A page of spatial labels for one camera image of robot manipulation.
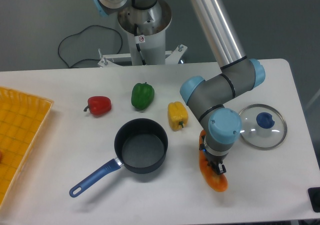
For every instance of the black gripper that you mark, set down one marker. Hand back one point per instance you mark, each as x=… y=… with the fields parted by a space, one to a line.
x=214 y=158

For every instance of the long orange bread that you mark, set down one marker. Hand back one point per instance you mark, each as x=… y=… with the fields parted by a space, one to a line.
x=218 y=183

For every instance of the yellow bell pepper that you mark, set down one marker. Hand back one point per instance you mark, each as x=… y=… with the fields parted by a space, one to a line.
x=177 y=115

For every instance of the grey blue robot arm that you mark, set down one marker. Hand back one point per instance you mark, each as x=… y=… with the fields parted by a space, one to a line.
x=206 y=98

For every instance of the glass lid blue knob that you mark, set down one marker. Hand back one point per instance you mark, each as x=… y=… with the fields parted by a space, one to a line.
x=263 y=127

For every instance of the green bell pepper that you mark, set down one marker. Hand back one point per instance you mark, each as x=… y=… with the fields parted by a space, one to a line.
x=142 y=96

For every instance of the black device table corner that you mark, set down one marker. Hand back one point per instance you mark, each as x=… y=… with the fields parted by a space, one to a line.
x=314 y=196

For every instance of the red bell pepper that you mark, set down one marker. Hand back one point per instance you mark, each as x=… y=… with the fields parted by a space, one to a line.
x=98 y=105

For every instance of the yellow woven basket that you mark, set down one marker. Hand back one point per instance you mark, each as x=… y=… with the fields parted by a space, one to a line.
x=22 y=116

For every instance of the dark saucepan blue handle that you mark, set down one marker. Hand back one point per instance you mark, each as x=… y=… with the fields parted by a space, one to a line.
x=140 y=146

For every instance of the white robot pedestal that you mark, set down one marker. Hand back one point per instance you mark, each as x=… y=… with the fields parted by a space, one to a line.
x=146 y=35

